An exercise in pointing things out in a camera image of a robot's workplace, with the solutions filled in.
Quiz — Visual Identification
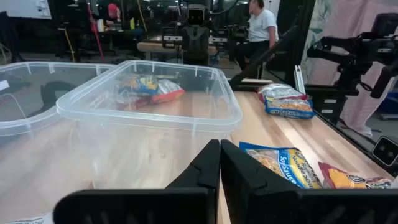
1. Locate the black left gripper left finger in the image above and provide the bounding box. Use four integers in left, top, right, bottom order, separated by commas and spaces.
53, 139, 221, 224

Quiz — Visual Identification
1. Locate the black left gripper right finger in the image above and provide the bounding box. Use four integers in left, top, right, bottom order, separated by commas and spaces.
221, 139, 398, 224

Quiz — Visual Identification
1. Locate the blue soy sauce ramen pack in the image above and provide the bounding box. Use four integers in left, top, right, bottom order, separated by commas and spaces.
264, 98, 317, 120
118, 74, 160, 96
238, 141, 324, 190

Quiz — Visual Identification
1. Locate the red beef ramen pack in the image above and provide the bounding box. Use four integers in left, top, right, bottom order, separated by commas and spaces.
317, 161, 393, 190
257, 83, 308, 102

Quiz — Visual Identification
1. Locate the clear plastic bin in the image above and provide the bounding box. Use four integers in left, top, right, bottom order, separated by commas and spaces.
55, 59, 244, 190
0, 61, 116, 147

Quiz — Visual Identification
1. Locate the silver aluminium profile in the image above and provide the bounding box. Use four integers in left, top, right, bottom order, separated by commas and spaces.
294, 64, 307, 94

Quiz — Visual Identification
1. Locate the blue container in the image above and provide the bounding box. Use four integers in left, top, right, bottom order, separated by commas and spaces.
379, 90, 398, 116

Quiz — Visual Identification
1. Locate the wooden workbench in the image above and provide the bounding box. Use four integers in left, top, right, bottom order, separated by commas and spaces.
136, 34, 218, 62

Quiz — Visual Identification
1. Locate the person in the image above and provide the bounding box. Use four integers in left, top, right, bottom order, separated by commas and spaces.
234, 0, 280, 78
104, 2, 123, 32

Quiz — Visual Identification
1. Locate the pink curtain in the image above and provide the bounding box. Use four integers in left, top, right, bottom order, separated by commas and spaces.
306, 0, 398, 138

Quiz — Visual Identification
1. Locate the small black table camera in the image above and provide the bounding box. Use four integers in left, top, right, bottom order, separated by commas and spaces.
371, 136, 398, 167

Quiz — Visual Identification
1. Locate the white wall board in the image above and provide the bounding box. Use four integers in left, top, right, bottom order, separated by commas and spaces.
0, 0, 53, 20

